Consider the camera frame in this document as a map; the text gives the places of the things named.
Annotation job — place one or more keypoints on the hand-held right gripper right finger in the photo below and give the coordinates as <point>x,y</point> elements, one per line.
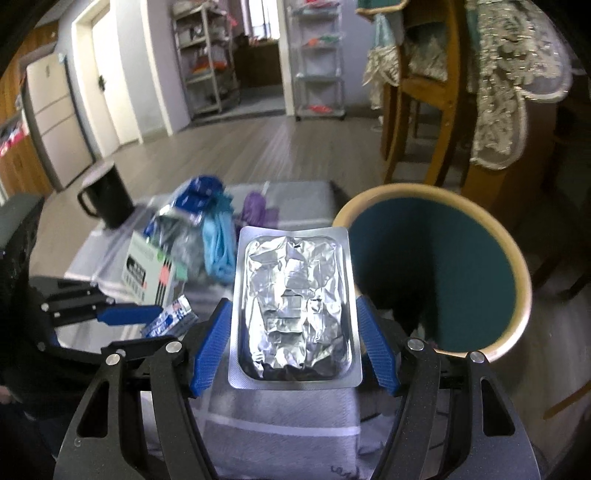
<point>376,346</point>

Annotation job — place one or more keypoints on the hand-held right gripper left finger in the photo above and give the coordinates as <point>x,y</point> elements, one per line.
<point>210,350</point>

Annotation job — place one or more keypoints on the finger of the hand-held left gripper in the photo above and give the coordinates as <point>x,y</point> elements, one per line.
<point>83,353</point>
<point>127,314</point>

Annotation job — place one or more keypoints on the small blue white box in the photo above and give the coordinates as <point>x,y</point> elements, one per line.
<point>168,321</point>

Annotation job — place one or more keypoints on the silver foil blister pack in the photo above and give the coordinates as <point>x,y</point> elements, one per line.
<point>295,300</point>

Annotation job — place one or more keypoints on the teal bin with beige rim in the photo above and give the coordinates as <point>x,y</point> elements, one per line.
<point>415,254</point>

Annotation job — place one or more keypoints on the green white cardboard box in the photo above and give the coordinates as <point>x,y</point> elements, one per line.
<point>147,267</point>

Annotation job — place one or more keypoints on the silver blue foil bag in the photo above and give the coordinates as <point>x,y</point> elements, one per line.
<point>184,240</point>

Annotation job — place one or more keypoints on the light blue glove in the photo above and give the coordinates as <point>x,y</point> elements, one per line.
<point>219,249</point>

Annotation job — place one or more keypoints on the black mug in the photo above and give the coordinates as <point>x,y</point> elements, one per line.
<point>111,198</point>

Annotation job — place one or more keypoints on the purple plastic wrapper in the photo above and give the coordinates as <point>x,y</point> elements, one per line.
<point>261,210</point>

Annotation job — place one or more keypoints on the beige refrigerator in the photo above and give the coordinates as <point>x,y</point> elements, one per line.
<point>57,120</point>

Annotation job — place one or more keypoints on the white door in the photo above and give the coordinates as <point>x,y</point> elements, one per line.
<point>106,83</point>

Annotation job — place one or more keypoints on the wooden chair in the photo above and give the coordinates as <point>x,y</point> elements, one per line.
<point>443,92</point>

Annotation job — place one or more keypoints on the wooden dining table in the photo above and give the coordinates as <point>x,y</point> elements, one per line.
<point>554,152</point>

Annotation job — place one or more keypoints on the metal shelf rack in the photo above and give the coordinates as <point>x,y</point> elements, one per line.
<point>207,60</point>

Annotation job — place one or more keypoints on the beige lace tablecloth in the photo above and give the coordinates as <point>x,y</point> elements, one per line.
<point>498,92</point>

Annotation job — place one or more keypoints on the wooden kitchen cabinet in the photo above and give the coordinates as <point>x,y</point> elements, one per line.
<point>258,64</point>

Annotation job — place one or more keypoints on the white trolley rack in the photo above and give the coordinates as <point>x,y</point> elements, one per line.
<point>318,64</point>

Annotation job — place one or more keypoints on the green orange chair cover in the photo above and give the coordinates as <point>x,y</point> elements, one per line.
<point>381,4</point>

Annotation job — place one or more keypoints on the wooden wall cabinet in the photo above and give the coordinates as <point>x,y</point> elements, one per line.
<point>18,69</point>

